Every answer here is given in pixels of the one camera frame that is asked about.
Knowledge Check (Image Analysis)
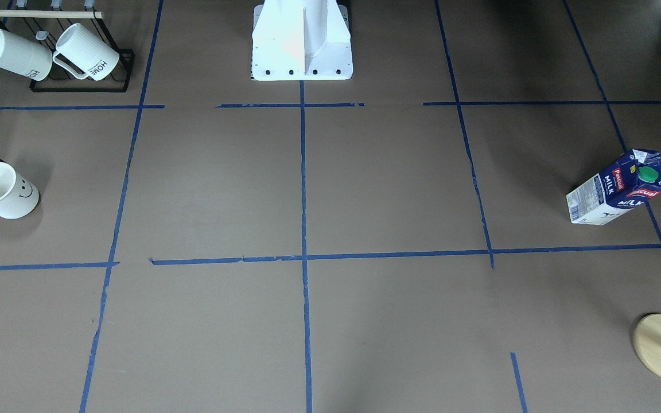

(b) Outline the blue Pascual milk carton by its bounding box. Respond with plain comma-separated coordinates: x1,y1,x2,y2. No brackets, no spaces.
566,149,661,225

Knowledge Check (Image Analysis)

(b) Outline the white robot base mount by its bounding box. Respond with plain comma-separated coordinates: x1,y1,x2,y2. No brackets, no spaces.
250,1,354,81

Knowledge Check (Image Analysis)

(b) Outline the black wire mug rack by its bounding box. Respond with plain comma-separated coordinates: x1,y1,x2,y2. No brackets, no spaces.
0,1,135,92

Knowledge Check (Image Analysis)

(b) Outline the white smiley face cup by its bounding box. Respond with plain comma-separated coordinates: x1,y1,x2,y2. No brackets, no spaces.
0,159,40,220

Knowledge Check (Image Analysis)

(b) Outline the white ribbed HOME mug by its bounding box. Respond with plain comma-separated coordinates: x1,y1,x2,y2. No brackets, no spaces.
52,23,120,81

